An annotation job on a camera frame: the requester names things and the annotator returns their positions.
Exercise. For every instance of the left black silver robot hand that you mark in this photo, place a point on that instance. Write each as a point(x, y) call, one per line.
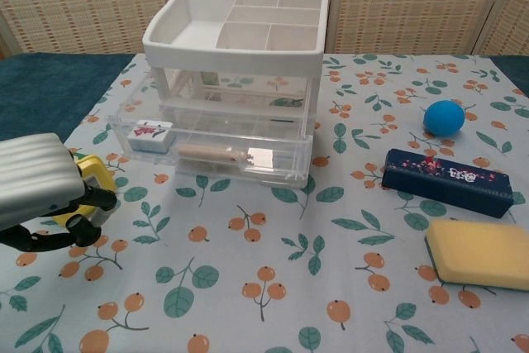
point(37, 175)

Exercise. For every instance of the clear plastic drawer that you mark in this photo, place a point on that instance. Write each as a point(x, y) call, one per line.
point(231, 174)
point(281, 150)

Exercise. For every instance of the dark blue rectangular box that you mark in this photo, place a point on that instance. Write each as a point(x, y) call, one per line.
point(446, 181)

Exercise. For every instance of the yellow green lidded container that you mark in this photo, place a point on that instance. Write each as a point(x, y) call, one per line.
point(99, 171)

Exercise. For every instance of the white mahjong tile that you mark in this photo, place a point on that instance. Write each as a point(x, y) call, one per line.
point(149, 138)

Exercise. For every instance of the wooden stick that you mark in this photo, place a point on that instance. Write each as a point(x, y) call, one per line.
point(206, 154)

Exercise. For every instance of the floral print tablecloth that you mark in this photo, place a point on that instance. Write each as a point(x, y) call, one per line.
point(264, 270)

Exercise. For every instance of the blue ball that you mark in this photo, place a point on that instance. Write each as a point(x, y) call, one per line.
point(444, 118)

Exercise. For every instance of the woven folding screen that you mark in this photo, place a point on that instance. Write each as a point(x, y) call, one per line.
point(413, 6)

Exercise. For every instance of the yellow sponge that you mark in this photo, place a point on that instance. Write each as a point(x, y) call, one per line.
point(483, 251)

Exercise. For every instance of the white compartment tray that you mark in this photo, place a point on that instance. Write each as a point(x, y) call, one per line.
point(231, 57)

